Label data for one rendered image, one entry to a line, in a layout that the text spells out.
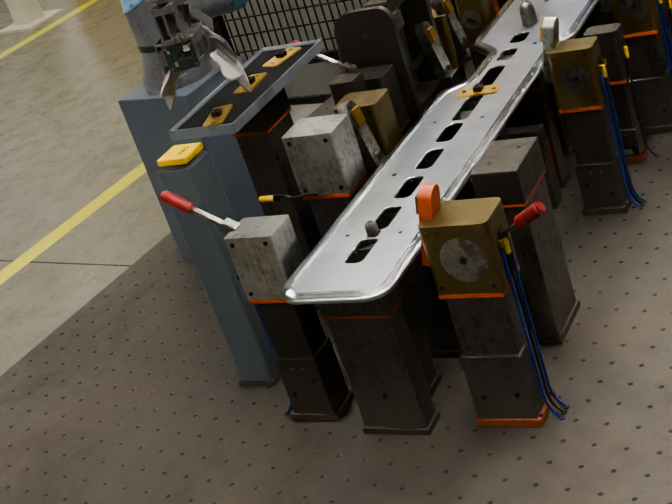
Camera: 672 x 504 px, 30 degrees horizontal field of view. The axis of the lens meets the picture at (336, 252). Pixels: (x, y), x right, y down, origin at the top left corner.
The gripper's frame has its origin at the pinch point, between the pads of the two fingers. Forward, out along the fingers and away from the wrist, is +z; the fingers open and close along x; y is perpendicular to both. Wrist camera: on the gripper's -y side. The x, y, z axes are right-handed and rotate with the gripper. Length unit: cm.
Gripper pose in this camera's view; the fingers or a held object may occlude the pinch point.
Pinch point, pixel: (211, 100)
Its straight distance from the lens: 221.0
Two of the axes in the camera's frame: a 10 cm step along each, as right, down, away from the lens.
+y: -1.7, 4.9, -8.6
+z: 2.9, 8.5, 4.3
